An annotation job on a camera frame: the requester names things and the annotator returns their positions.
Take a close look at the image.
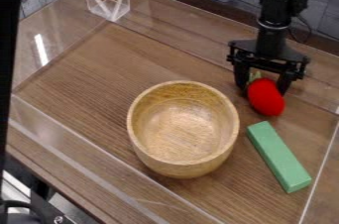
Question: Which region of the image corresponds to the clear acrylic enclosure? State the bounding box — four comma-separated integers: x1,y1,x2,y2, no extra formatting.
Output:
8,0,339,224

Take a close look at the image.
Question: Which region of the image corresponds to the wooden bowl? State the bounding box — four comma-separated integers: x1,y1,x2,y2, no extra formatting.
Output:
125,80,240,178

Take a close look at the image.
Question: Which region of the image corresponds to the black cable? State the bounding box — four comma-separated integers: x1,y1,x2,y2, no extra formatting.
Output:
0,199,33,210

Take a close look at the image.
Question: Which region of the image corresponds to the black metal table bracket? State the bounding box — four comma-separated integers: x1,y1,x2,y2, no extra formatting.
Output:
31,191,76,224

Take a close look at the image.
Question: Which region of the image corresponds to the green rectangular block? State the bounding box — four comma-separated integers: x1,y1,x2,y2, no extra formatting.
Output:
247,121,312,193

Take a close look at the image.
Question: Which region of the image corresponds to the red felt strawberry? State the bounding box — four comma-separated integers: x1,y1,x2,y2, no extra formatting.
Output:
247,71,284,116

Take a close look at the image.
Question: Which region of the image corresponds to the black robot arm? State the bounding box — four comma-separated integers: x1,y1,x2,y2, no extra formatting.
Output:
227,0,310,94

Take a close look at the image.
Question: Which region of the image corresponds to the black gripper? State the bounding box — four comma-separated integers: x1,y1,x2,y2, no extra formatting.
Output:
227,26,310,94

